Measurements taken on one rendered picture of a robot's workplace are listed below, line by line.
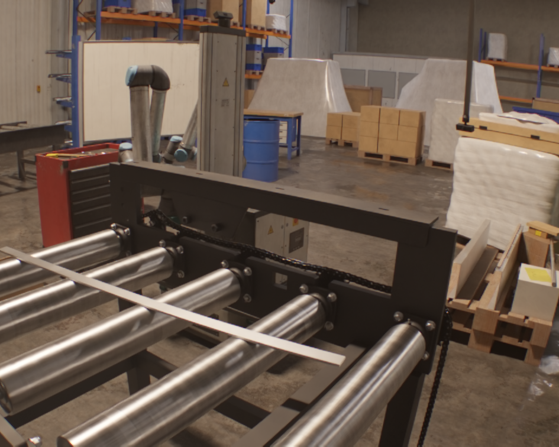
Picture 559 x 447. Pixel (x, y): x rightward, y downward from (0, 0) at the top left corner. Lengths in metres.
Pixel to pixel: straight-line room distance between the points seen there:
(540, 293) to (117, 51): 5.07
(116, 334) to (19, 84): 11.07
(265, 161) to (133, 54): 2.43
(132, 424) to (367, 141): 9.13
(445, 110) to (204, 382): 8.74
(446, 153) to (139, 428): 8.92
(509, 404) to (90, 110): 5.17
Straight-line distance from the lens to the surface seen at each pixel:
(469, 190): 4.74
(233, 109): 2.85
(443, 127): 9.47
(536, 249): 3.79
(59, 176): 3.53
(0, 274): 1.65
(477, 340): 3.06
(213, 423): 2.28
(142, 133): 2.68
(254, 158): 6.92
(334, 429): 0.89
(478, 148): 4.63
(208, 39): 2.66
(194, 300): 1.36
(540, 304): 2.94
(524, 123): 4.50
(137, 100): 2.70
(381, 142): 9.69
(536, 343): 2.99
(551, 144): 4.34
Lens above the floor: 1.49
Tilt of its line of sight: 17 degrees down
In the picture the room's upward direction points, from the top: 2 degrees clockwise
